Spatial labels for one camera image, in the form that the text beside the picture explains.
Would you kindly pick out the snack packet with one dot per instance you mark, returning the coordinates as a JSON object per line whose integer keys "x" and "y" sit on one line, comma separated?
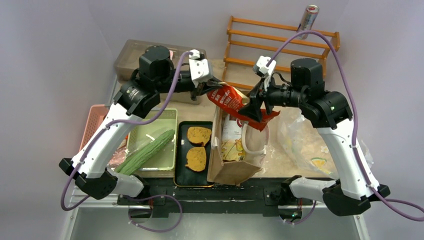
{"x": 231, "y": 148}

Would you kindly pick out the brown paper bag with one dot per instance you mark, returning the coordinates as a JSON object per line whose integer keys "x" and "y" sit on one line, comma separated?
{"x": 254, "y": 143}

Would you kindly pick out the red cassava chips packet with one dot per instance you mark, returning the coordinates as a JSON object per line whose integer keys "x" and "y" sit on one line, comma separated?
{"x": 231, "y": 100}

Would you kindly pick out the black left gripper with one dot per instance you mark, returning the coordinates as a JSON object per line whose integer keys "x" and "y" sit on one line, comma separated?
{"x": 201, "y": 89}

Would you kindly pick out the orange wooden rack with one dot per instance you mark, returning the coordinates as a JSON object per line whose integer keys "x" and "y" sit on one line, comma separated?
{"x": 248, "y": 39}

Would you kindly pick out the brown translucent storage box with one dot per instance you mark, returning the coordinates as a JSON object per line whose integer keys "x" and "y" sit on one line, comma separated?
{"x": 128, "y": 60}

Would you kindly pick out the black tray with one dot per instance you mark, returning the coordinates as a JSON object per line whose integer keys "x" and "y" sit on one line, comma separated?
{"x": 183, "y": 175}

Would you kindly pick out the silver drink can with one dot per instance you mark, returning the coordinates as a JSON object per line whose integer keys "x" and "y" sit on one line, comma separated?
{"x": 308, "y": 18}

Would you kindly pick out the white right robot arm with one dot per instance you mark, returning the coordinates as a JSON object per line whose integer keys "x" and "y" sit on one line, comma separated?
{"x": 331, "y": 115}

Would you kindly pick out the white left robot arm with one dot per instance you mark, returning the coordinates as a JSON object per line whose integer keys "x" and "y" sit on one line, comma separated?
{"x": 152, "y": 83}

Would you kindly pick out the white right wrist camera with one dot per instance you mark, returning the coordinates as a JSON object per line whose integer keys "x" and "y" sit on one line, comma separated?
{"x": 264, "y": 66}

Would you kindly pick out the brown bread piece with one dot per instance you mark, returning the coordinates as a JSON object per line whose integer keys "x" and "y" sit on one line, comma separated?
{"x": 198, "y": 135}
{"x": 196, "y": 159}

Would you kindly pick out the clear plastic grocery bag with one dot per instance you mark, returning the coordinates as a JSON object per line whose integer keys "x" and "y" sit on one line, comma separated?
{"x": 303, "y": 144}

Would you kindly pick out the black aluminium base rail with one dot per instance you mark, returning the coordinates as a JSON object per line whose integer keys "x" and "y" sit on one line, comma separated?
{"x": 215, "y": 213}

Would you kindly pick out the green plastic basket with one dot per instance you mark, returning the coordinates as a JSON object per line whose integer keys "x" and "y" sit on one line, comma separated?
{"x": 164, "y": 160}

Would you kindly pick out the green bumpy cucumber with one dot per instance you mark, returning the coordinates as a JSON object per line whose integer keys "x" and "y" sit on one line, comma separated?
{"x": 137, "y": 158}

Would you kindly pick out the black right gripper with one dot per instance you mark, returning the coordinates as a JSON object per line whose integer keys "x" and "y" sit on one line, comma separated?
{"x": 263, "y": 98}

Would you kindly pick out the pink plastic basket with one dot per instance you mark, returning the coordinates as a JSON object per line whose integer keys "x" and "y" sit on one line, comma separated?
{"x": 96, "y": 115}

